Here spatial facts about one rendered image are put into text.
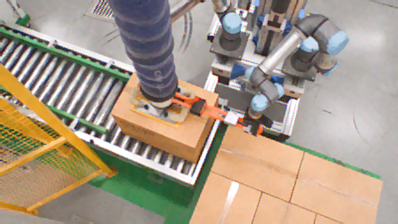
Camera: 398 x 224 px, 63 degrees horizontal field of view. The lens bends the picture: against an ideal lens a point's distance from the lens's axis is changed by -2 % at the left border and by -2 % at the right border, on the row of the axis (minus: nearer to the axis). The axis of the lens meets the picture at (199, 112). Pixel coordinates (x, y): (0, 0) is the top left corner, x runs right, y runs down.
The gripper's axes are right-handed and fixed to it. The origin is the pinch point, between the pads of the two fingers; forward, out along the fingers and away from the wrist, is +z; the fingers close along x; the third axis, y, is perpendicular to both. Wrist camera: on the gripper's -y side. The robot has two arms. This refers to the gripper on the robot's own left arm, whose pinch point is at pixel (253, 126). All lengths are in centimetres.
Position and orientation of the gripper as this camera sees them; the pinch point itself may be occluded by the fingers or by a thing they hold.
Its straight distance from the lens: 198.2
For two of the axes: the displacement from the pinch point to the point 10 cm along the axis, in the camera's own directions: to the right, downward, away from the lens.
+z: 0.0, 3.9, 9.2
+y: -9.2, -3.6, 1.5
